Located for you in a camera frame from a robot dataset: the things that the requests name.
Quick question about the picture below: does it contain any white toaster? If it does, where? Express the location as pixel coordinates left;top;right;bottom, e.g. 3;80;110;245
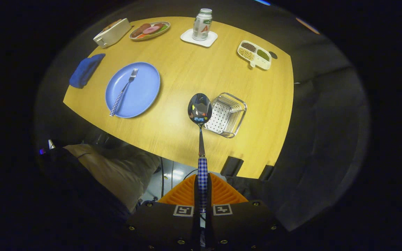
93;18;132;48

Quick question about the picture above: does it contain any white bottle green cap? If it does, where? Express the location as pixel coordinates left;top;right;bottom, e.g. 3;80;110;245
192;8;213;41

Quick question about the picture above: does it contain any oval food plate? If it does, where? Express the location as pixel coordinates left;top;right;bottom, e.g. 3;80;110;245
129;21;171;41

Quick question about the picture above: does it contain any blue folded cloth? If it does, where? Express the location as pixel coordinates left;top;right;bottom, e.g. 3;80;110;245
69;53;106;89

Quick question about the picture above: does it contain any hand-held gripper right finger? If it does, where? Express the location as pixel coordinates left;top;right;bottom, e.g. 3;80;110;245
204;173;282;251

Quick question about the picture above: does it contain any black table bracket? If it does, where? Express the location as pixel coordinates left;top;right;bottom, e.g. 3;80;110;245
259;165;275;181
221;156;244;177

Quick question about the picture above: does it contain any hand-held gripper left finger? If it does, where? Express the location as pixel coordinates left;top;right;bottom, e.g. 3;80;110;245
126;173;201;251

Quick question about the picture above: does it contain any metal wire basket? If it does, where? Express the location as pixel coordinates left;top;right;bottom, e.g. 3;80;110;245
204;92;247;138

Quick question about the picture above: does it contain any white divided bean tray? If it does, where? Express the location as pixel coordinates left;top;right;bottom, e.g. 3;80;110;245
237;40;272;70

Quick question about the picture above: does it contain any person's leg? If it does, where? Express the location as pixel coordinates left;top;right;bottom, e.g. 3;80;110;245
63;144;161;213

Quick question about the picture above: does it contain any spoon with checked handle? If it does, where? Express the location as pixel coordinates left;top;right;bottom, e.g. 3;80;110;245
187;93;213;229

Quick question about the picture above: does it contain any blue round plate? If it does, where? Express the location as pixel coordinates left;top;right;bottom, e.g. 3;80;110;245
105;62;161;119

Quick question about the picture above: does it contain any brown sausage piece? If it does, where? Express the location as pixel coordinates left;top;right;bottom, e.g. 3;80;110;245
131;23;151;38

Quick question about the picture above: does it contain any white square coaster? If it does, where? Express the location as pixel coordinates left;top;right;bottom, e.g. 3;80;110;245
180;29;218;48

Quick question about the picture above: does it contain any fork with checked handle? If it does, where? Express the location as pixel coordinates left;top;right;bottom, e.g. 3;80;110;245
109;68;139;117

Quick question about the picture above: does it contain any brown toast slice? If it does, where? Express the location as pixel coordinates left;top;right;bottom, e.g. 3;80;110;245
103;19;123;31

